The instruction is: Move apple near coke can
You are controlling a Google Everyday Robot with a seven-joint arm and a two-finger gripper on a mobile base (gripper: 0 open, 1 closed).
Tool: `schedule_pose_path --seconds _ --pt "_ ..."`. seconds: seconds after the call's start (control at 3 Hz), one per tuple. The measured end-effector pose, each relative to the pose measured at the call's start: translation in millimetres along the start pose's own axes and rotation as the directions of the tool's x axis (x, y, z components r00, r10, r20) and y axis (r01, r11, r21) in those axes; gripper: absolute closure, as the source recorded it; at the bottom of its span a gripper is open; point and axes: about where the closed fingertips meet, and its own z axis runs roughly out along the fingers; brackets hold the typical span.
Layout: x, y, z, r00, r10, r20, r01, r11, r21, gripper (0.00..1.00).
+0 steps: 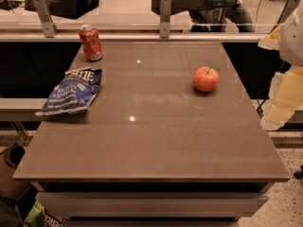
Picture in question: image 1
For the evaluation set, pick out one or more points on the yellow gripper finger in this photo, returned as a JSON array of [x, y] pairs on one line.
[[285, 97], [272, 40]]

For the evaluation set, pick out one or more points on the red apple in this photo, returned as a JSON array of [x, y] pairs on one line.
[[205, 79]]

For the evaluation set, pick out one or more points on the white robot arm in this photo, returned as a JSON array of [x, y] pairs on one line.
[[291, 40]]

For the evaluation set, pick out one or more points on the red coke can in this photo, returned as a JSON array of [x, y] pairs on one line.
[[90, 42]]

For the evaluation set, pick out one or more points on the person in jeans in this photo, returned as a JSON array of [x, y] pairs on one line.
[[215, 14]]

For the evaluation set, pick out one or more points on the blue chip bag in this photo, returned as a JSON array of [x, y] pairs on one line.
[[74, 93]]

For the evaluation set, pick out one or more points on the green snack bag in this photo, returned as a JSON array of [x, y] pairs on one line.
[[38, 216]]

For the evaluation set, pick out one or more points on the brown bin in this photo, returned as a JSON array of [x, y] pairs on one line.
[[9, 160]]

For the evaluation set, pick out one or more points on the right metal rail bracket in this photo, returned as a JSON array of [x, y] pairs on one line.
[[288, 9]]

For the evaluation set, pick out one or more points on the metal rail bracket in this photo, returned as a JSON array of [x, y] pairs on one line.
[[288, 9], [48, 26], [165, 8]]

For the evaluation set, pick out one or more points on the middle metal rail bracket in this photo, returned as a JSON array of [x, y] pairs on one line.
[[165, 8]]

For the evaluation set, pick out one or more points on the left metal rail bracket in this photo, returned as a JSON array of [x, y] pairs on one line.
[[48, 26]]

